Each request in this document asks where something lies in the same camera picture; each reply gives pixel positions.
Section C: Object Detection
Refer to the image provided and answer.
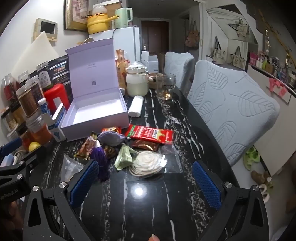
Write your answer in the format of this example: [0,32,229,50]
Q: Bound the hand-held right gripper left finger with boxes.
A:
[22,159,102,241]

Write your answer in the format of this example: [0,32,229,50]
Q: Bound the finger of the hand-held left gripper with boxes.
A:
[0,137,23,158]
[0,151,40,174]

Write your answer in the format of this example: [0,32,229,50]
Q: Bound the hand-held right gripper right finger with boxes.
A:
[192,161,272,241]

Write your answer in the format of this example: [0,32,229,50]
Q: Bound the clear bag of white pieces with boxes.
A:
[61,154,85,179]

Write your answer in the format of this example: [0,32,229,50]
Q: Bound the brown cereal packet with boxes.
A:
[77,132,119,161]

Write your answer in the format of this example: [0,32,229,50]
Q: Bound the green foil packet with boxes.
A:
[114,145,138,171]

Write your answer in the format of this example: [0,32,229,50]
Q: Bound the purple sachet pouch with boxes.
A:
[97,131,126,147]

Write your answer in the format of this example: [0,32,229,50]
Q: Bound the red gold snack packet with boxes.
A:
[102,126,122,135]

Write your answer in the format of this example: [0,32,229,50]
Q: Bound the long red sauce packet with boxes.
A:
[125,124,174,144]

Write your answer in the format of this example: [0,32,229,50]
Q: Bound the purple gift box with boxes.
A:
[60,38,130,142]

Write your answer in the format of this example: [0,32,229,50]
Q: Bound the person's left hand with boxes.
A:
[0,201,25,241]

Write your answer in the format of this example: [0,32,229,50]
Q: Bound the pastel power bank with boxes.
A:
[0,155,14,167]

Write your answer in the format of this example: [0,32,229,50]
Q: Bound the black lid jar red label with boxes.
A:
[17,123,31,150]

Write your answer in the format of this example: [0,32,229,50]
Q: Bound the dark purple tassel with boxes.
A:
[89,141,110,181]

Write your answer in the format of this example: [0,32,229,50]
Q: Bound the clear jar orange contents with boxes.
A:
[25,113,52,145]

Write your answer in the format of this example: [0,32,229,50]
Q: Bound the black lid jar yellow contents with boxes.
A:
[9,103,26,126]

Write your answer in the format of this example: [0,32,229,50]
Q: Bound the small white blue box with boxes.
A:
[47,103,67,142]

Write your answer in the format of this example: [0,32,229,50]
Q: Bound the brown granule jar white lid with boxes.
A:
[16,87,38,117]

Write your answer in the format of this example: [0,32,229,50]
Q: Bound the blue tube with white cap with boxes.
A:
[37,98,52,116]

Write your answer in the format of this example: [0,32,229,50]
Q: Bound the brown plush slipper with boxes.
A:
[251,170,272,186]

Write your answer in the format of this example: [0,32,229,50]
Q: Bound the beige plush slipper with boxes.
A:
[258,184,271,202]

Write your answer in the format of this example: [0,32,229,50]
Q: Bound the jar with red contents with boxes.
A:
[2,74,18,100]

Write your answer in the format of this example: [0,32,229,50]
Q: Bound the dark jar clear lid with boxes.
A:
[25,75,43,105]

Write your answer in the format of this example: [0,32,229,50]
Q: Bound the white fabric flower in bag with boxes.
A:
[126,144,183,179]

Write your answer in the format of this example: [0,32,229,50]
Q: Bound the red container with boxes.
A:
[44,83,71,112]

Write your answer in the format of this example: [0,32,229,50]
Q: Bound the shiny brown foil packet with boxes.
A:
[131,139,160,151]

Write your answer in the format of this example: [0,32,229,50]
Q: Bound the dark label jar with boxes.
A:
[36,61,52,90]

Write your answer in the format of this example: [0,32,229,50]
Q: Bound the chair with leaf pattern cover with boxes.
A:
[187,60,280,167]

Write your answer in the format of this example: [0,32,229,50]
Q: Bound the white sideboard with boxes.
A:
[245,64,296,176]

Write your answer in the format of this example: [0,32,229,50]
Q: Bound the black pouch pack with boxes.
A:
[48,55,70,86]

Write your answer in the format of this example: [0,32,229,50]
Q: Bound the white foam board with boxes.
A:
[11,31,61,77]

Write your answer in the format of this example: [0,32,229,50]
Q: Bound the glass cup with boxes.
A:
[155,73,176,100]

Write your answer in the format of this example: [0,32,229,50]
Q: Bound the white ceramic jar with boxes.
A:
[125,61,148,97]

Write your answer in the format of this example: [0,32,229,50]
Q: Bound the chair with grey-blue cover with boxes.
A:
[165,51,195,91]

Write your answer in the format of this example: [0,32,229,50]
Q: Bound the orange snack bag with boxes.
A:
[116,49,130,90]

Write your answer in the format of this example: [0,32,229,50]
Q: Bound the pink bow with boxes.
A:
[268,77,287,96]

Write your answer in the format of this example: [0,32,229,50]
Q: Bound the white tote bag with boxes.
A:
[207,37,226,64]
[230,46,247,69]

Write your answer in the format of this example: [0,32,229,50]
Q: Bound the white cardboard box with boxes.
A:
[141,51,160,73]

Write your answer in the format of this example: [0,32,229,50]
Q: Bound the row of cosmetic bottles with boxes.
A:
[248,50,296,79]

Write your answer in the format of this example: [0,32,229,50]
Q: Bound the framed picture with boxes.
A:
[63,0,89,32]

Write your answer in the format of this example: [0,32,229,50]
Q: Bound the white fridge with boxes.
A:
[89,27,140,70]

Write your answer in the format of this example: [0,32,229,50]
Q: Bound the yellow pot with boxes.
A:
[87,13,118,35]

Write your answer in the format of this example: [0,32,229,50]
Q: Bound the brown hanging bag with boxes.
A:
[185,21,200,48]

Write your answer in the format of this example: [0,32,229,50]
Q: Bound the clear glass bottle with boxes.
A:
[264,30,271,54]

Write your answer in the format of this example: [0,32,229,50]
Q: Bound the dark wooden door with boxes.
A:
[142,20,169,52]

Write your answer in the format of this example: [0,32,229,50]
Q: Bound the white plastic bag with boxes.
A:
[92,5,108,18]

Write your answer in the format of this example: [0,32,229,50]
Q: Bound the dried bamboo branch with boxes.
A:
[257,9,294,61]

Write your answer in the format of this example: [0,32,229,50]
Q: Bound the white cable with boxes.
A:
[13,150,27,163]

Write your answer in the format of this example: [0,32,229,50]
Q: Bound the wall intercom panel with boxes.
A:
[33,18,58,42]

